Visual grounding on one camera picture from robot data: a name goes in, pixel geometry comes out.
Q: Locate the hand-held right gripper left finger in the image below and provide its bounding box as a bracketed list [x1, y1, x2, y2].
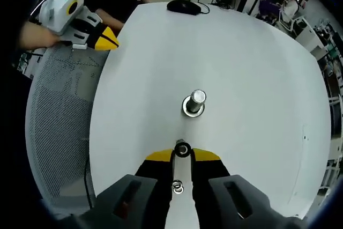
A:
[69, 147, 176, 229]

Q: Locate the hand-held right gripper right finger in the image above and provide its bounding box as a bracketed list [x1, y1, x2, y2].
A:
[189, 147, 306, 229]

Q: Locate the thick steel threaded stud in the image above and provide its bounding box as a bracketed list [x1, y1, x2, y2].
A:
[181, 88, 206, 119]

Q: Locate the grey mesh office chair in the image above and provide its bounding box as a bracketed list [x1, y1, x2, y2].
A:
[25, 43, 115, 215]

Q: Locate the black computer mouse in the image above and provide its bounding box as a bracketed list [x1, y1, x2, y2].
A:
[166, 0, 201, 16]

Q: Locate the white office chair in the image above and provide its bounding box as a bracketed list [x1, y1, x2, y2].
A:
[278, 11, 309, 34]

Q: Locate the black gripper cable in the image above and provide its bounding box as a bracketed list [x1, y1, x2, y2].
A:
[84, 158, 96, 209]

